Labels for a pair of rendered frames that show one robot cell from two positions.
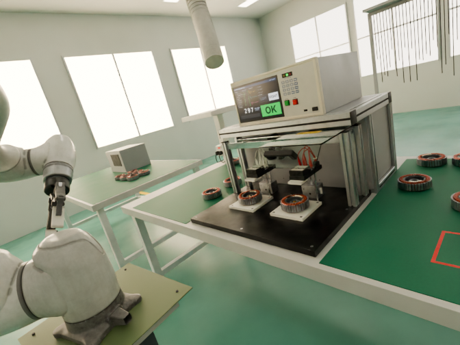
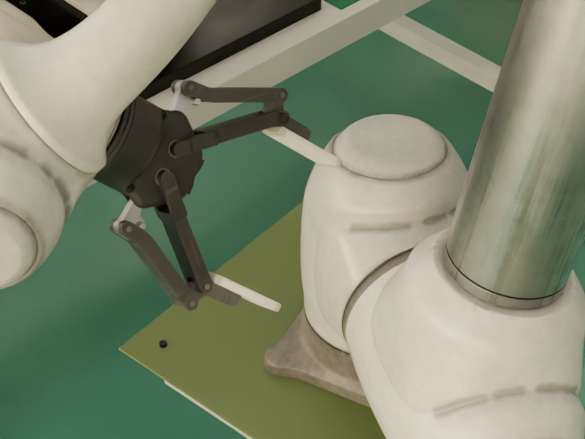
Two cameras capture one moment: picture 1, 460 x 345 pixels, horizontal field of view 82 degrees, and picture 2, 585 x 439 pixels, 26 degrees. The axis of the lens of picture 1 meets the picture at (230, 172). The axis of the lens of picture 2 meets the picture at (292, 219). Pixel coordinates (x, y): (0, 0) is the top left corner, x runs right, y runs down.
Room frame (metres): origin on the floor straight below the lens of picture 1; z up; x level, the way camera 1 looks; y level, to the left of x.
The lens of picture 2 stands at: (0.79, 1.38, 1.73)
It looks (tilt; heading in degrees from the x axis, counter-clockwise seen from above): 41 degrees down; 268
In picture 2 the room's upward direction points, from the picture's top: straight up
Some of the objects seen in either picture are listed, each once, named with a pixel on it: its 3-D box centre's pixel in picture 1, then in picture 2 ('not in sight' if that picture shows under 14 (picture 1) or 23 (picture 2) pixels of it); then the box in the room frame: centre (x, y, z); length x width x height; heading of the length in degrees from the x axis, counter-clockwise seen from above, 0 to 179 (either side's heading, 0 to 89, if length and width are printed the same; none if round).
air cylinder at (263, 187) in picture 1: (268, 185); not in sight; (1.26, -0.17, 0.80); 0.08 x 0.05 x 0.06; 41
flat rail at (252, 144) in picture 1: (274, 143); not in sight; (1.14, -0.22, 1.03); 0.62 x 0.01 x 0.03; 41
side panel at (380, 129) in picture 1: (380, 146); not in sight; (1.09, -0.66, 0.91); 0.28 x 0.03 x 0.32; 131
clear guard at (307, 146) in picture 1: (304, 144); not in sight; (0.92, -0.28, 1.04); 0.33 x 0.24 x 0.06; 131
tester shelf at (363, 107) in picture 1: (298, 117); not in sight; (1.28, -0.38, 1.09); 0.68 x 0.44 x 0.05; 41
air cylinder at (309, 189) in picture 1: (312, 189); not in sight; (1.08, -0.33, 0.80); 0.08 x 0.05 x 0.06; 41
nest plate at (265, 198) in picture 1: (250, 202); not in sight; (1.16, -0.06, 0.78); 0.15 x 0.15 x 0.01; 41
